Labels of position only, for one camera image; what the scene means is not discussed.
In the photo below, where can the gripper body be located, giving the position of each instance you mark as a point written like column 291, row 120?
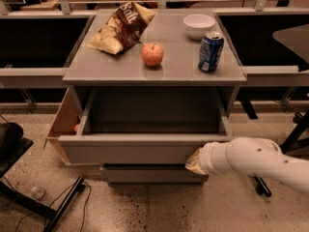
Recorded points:
column 206, row 158

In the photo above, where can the grey top drawer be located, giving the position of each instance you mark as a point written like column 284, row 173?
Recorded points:
column 146, row 125

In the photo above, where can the grey drawer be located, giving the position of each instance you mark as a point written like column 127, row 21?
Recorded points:
column 150, row 174
column 146, row 125

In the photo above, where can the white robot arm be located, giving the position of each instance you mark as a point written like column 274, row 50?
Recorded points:
column 258, row 157

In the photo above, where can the grey bottom drawer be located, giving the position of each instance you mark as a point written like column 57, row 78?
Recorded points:
column 150, row 174

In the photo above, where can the grey drawer cabinet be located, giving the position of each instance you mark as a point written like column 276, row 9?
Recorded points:
column 165, row 55

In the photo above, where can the black stand right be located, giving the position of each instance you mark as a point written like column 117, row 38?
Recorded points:
column 292, row 143

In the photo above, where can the black stand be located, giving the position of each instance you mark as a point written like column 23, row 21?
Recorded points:
column 18, row 176
column 292, row 143

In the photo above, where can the blue soda can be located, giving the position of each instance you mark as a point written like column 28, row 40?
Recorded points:
column 210, row 51

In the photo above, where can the red apple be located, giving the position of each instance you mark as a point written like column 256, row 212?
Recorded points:
column 152, row 54

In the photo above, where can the small orange fruit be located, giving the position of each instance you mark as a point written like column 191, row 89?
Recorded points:
column 76, row 127

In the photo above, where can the wooden crate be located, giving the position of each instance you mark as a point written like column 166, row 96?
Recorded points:
column 64, row 122

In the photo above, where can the white bowl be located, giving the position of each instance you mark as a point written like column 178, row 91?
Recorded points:
column 197, row 25

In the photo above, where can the brown salt chip bag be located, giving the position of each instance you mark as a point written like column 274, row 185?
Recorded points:
column 123, row 29

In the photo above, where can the clear plastic cup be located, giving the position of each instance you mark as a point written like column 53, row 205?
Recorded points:
column 38, row 193

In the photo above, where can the black stand left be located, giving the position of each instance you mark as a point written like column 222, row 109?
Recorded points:
column 18, row 176

